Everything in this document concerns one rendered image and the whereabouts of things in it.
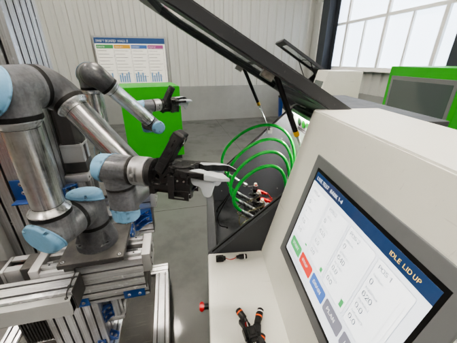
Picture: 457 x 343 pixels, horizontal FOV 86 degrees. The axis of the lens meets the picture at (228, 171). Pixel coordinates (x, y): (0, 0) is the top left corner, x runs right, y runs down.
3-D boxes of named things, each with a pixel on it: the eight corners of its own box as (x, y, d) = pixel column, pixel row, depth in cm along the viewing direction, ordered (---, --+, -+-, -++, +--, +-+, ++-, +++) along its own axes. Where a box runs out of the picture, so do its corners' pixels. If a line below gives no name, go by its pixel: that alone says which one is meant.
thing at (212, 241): (207, 205, 167) (206, 184, 160) (213, 205, 167) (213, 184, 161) (209, 279, 111) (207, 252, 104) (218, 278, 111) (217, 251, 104)
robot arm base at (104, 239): (70, 257, 89) (62, 235, 85) (83, 231, 102) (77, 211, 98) (114, 250, 92) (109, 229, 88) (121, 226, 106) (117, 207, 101)
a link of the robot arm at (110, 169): (111, 175, 70) (105, 148, 67) (145, 180, 68) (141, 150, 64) (91, 188, 63) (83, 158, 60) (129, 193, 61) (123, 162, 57)
